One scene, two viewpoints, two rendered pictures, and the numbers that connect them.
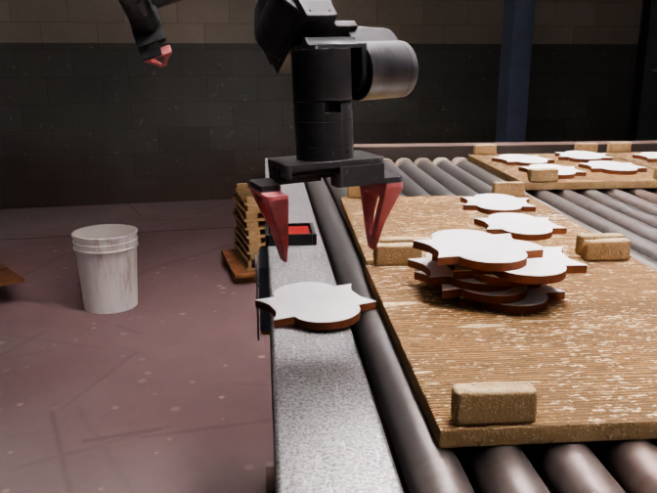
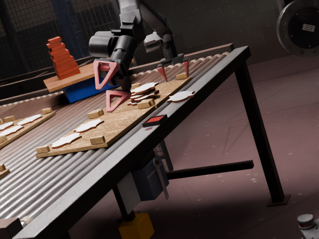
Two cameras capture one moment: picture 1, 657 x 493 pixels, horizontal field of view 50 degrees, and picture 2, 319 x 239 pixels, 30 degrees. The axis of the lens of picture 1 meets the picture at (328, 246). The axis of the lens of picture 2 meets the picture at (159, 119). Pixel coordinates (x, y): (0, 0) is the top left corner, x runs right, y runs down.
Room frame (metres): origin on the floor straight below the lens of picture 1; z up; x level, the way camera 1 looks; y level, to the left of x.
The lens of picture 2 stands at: (2.90, 1.35, 1.47)
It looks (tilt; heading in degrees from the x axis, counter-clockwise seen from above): 14 degrees down; 214
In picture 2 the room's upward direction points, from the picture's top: 18 degrees counter-clockwise
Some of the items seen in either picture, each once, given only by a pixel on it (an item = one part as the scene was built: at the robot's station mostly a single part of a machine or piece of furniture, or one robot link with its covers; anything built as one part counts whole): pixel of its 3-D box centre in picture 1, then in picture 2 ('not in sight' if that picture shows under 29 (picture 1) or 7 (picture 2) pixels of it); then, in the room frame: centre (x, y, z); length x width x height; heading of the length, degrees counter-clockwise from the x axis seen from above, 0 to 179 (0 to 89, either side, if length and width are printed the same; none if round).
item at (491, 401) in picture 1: (493, 403); (182, 76); (0.46, -0.12, 0.95); 0.06 x 0.02 x 0.03; 95
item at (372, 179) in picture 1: (359, 205); (167, 70); (0.71, -0.03, 1.04); 0.07 x 0.07 x 0.09; 21
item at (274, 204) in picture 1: (293, 213); (182, 67); (0.69, 0.03, 1.04); 0.07 x 0.07 x 0.09; 21
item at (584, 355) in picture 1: (563, 325); (142, 98); (0.67, -0.24, 0.93); 0.41 x 0.35 x 0.02; 5
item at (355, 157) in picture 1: (324, 138); (170, 53); (0.70, 0.00, 1.11); 0.10 x 0.07 x 0.07; 111
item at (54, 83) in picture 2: not in sight; (86, 71); (0.18, -0.91, 1.03); 0.50 x 0.50 x 0.02; 45
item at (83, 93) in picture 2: not in sight; (89, 83); (0.24, -0.87, 0.97); 0.31 x 0.31 x 0.10; 45
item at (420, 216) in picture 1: (461, 226); (97, 131); (1.08, -0.21, 0.93); 0.41 x 0.35 x 0.02; 4
